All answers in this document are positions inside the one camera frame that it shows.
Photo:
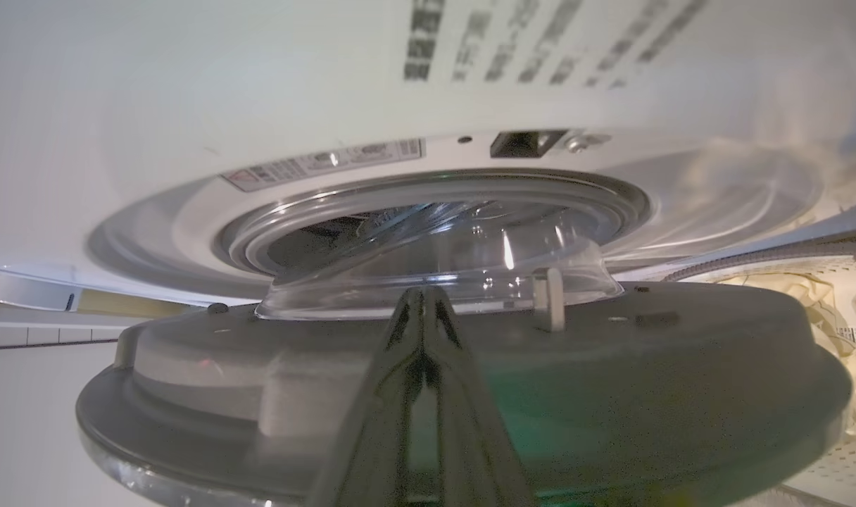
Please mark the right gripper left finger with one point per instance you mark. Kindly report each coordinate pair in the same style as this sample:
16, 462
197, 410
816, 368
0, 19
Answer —
382, 422

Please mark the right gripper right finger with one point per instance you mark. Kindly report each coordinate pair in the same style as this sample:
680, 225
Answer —
470, 436

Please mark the dark round washer door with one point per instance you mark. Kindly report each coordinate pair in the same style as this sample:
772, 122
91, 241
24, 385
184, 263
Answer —
646, 394

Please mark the cream and blue garment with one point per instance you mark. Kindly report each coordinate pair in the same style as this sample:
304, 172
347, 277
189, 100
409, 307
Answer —
843, 303

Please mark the white front-load washing machine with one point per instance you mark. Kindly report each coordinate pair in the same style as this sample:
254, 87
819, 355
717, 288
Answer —
189, 105

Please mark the white perforated laundry basket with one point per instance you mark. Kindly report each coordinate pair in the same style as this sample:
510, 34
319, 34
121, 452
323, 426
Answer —
850, 472

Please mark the grey warning sticker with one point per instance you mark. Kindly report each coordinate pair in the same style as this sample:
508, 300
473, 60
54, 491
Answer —
315, 163

